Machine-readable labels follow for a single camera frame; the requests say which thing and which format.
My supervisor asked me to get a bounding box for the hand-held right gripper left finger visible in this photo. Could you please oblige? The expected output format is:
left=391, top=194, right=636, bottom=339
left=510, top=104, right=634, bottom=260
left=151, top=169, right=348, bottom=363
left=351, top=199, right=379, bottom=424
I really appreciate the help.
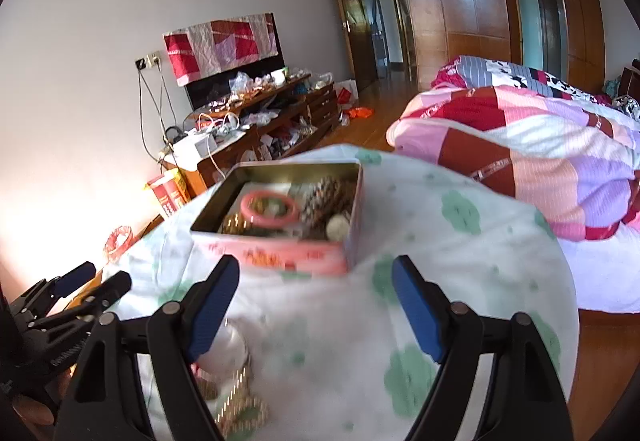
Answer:
left=52, top=254, right=241, bottom=441

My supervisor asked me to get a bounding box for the red patchwork television cover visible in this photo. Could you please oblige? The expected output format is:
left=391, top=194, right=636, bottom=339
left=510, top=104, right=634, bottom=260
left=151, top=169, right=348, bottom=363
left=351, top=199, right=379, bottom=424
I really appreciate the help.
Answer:
left=163, top=12, right=279, bottom=88

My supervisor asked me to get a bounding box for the glass panel door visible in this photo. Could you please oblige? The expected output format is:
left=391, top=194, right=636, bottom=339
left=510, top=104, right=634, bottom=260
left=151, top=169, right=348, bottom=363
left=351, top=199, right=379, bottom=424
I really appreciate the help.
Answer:
left=505, top=0, right=569, bottom=82

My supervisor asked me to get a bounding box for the pink tin box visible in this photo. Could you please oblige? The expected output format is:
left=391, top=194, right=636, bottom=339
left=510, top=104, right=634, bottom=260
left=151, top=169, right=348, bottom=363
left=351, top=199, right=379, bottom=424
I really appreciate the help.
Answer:
left=190, top=161, right=363, bottom=278

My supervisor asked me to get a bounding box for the wooden television cabinet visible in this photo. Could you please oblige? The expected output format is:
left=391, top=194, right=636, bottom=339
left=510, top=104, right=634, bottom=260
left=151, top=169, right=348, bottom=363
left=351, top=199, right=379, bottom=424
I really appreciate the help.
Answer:
left=160, top=73, right=341, bottom=202

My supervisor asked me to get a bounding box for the black power cable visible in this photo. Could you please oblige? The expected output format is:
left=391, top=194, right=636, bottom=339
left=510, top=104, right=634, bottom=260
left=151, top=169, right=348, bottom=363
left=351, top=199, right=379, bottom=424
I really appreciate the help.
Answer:
left=158, top=65, right=177, bottom=134
left=138, top=67, right=153, bottom=159

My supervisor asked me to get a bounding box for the white and red paper bag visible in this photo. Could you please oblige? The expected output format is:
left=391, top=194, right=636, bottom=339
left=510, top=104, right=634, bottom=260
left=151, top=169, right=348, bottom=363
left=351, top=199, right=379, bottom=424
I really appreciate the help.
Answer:
left=336, top=80, right=360, bottom=109

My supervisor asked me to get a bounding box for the white charging cable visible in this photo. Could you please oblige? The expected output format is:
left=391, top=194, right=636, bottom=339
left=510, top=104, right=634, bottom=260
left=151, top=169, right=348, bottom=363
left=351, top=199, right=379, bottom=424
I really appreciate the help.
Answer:
left=199, top=113, right=227, bottom=182

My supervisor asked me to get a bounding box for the red and yellow carton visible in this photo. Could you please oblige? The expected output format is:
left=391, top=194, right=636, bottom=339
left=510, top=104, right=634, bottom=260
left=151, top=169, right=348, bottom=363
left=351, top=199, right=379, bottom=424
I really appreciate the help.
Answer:
left=146, top=169, right=193, bottom=220

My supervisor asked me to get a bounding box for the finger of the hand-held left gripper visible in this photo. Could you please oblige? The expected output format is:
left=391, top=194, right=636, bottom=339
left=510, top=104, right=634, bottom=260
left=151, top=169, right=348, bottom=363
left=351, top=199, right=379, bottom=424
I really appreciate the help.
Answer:
left=30, top=271, right=132, bottom=338
left=10, top=261, right=97, bottom=318

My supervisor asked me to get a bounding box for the grey patterned blanket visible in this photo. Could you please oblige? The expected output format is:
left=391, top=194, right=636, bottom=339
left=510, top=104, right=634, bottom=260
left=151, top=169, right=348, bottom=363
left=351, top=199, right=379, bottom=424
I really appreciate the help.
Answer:
left=457, top=55, right=640, bottom=122

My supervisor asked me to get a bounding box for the gold pearl bracelet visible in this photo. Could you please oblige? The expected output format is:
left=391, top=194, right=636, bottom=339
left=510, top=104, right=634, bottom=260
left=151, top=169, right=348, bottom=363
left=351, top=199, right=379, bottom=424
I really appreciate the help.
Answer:
left=220, top=213, right=251, bottom=236

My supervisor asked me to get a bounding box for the trash bin with red bag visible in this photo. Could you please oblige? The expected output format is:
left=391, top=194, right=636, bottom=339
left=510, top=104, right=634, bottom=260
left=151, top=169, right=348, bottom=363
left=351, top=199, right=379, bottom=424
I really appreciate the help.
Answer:
left=103, top=226, right=141, bottom=264

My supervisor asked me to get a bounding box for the wooden bead bracelet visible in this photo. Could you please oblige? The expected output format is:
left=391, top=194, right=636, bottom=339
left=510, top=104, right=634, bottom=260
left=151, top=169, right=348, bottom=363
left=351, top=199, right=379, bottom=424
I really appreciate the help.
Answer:
left=300, top=177, right=357, bottom=242

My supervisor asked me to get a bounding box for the pink patchwork quilt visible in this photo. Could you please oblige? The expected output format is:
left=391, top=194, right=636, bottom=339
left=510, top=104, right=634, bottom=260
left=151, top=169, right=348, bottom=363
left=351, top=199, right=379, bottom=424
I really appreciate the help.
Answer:
left=386, top=66, right=640, bottom=242

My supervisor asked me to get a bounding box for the pink bangle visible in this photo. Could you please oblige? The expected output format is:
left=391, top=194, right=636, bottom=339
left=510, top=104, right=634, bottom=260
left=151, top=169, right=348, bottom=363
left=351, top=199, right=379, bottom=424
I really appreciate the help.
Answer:
left=240, top=190, right=301, bottom=225

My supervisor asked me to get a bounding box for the white bed sheet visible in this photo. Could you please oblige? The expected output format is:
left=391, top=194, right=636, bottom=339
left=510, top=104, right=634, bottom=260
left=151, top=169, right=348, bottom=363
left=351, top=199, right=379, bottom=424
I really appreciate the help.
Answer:
left=555, top=221, right=640, bottom=314

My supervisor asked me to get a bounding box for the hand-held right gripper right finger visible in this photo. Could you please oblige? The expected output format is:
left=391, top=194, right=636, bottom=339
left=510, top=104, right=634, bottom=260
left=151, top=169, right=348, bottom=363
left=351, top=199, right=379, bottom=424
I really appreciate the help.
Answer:
left=391, top=255, right=573, bottom=441

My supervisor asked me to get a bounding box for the wooden bed headboard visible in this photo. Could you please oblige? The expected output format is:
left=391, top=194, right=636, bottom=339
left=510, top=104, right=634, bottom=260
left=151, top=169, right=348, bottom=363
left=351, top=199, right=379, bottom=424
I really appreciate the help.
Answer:
left=617, top=60, right=640, bottom=112

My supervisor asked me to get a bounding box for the person's left hand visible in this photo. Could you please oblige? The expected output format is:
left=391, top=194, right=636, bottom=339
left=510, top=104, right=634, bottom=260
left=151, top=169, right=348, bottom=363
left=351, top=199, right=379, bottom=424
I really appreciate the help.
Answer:
left=12, top=395, right=55, bottom=428

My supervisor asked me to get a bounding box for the wooden wardrobe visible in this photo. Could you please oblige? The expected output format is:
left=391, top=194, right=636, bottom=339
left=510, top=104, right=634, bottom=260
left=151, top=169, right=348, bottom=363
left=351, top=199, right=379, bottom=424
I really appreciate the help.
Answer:
left=312, top=0, right=606, bottom=94

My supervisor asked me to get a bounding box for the wooden door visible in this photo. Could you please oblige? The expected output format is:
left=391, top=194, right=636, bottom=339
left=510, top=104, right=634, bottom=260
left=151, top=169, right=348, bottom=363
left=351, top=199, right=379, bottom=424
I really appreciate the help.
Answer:
left=344, top=0, right=379, bottom=92

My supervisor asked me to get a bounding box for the metal band wristwatch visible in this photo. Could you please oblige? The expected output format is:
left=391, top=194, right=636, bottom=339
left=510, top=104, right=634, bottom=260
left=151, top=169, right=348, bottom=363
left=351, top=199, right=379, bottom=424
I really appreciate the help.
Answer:
left=192, top=321, right=271, bottom=439

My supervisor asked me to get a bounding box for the black television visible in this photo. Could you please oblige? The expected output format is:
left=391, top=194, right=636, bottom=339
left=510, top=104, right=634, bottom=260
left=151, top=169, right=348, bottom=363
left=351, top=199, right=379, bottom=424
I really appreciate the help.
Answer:
left=184, top=12, right=286, bottom=112

